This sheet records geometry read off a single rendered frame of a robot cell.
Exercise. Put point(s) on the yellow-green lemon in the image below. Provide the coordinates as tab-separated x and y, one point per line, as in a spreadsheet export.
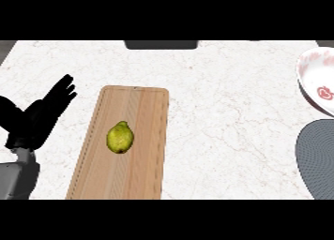
119	137

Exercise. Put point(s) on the dark grey appliance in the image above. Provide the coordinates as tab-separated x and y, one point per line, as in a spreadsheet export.
161	44

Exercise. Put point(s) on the wooden cutting board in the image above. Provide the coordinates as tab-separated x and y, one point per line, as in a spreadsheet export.
122	156

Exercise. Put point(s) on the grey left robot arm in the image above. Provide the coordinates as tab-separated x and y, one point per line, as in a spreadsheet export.
13	179

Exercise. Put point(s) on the grey round placemat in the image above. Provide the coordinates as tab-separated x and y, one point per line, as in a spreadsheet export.
323	159

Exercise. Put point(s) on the white bowl with red pattern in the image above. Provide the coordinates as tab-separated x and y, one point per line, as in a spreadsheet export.
323	84

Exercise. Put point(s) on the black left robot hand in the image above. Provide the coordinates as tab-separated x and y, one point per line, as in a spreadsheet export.
37	117

